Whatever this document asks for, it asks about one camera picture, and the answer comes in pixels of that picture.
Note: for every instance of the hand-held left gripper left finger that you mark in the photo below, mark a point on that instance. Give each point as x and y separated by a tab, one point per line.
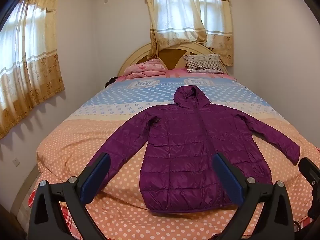
96	173

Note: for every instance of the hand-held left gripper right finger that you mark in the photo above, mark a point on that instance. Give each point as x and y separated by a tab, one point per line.
227	175

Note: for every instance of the patterned ruffled pillow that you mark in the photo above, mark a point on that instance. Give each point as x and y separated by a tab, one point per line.
205	62

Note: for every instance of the wooden arched headboard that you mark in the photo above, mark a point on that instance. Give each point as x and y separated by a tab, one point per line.
170	57

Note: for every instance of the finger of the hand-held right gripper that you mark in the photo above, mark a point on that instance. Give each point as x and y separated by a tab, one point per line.
310	171

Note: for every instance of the purple hooded puffer jacket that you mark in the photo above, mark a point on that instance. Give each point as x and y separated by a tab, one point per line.
190	140

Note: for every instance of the large yellow patterned curtain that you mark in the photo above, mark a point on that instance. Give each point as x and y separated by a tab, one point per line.
27	62

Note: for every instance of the folded pink floral blanket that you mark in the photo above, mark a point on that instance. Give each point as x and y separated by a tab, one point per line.
145	68

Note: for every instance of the white wall socket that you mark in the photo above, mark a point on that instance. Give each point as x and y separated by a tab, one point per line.
16	161

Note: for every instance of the polka dot duvet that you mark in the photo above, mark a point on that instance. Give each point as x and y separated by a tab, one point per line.
120	140

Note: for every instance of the red plaid bed sheet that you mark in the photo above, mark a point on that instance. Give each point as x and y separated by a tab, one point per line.
31	198

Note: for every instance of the short yellow patterned curtain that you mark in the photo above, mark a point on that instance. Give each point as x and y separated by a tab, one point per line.
190	17

